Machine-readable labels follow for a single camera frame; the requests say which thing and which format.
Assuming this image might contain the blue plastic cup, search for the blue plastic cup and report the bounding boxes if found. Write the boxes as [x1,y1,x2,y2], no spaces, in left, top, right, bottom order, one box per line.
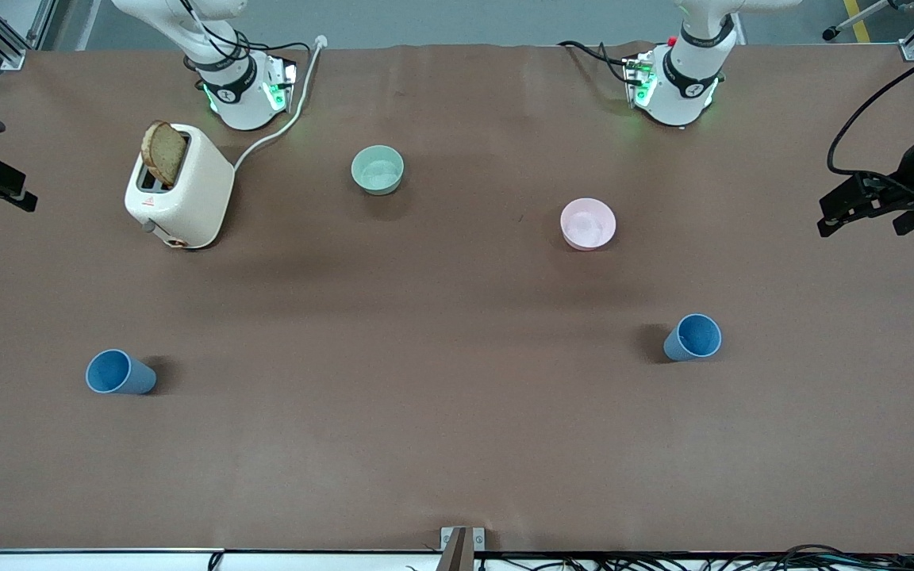
[86,349,158,395]
[663,314,723,363]

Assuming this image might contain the black-tipped metal stand leg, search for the black-tipped metal stand leg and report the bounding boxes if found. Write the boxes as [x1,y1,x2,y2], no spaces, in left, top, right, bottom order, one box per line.
[822,0,894,40]

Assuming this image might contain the brown bread slice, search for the brown bread slice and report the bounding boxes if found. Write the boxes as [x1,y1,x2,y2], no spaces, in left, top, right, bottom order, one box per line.
[141,121,188,188]

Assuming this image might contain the cream white toaster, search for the cream white toaster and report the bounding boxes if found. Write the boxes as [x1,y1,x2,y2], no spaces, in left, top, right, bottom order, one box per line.
[125,123,236,250]

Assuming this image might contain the pink bowl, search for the pink bowl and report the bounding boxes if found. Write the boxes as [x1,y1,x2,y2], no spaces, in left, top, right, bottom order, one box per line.
[560,198,617,251]

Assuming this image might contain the mint green bowl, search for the mint green bowl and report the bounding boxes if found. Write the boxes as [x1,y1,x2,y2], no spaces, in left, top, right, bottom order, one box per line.
[351,145,405,196]

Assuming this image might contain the black left arm base cable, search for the black left arm base cable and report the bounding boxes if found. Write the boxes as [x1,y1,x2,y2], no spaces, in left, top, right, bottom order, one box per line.
[559,40,634,84]

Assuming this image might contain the black arm base cable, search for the black arm base cable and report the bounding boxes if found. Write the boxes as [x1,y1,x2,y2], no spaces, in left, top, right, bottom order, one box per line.
[559,40,634,84]
[179,0,313,92]

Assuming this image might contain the white toaster power cord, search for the white toaster power cord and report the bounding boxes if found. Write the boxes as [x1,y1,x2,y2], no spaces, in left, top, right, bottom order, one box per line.
[232,35,328,172]

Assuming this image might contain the black right arm base cable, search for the black right arm base cable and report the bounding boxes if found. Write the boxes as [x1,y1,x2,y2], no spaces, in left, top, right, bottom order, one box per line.
[179,0,313,92]

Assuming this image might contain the grey metal camera bracket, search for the grey metal camera bracket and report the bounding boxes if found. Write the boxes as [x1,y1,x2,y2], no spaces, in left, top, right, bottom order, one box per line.
[440,527,486,571]

